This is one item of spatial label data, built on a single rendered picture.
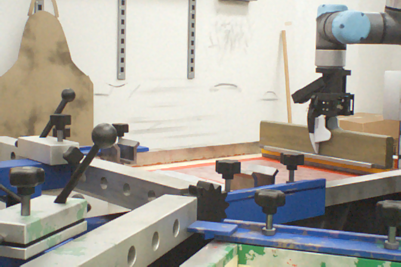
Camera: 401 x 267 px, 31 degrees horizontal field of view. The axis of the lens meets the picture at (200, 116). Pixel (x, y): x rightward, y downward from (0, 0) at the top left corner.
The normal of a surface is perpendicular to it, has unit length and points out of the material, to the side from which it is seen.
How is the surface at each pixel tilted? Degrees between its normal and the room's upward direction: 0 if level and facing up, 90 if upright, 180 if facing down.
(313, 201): 90
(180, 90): 90
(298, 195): 90
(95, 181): 90
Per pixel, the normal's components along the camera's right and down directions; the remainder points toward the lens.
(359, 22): 0.16, 0.10
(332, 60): -0.05, 0.10
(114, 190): -0.76, 0.04
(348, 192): 0.65, 0.09
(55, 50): 0.84, -0.01
